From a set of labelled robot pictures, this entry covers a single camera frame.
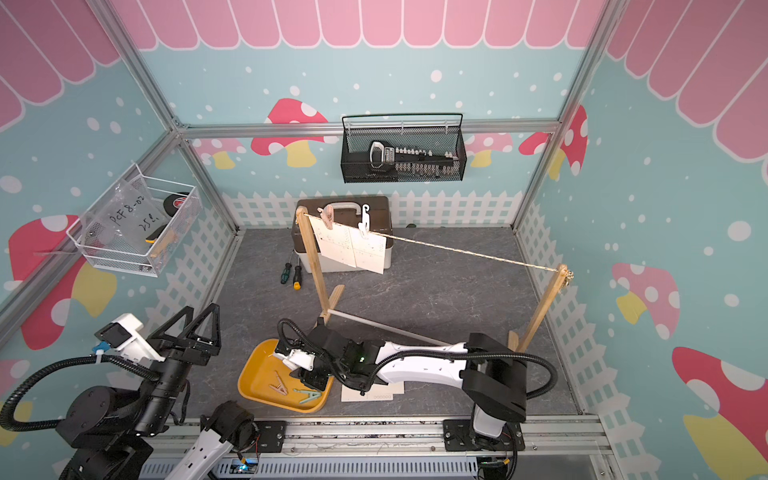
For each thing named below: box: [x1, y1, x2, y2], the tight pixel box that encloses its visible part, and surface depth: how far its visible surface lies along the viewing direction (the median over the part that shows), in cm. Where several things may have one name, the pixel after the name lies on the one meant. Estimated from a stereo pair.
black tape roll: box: [163, 192, 190, 217], surface depth 82 cm
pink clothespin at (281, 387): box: [268, 370, 288, 396], surface depth 83 cm
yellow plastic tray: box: [238, 339, 335, 413], surface depth 83 cm
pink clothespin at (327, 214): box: [317, 204, 335, 230], surface depth 62 cm
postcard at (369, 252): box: [349, 228, 387, 275], surface depth 66 cm
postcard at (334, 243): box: [304, 214, 356, 268], surface depth 68 cm
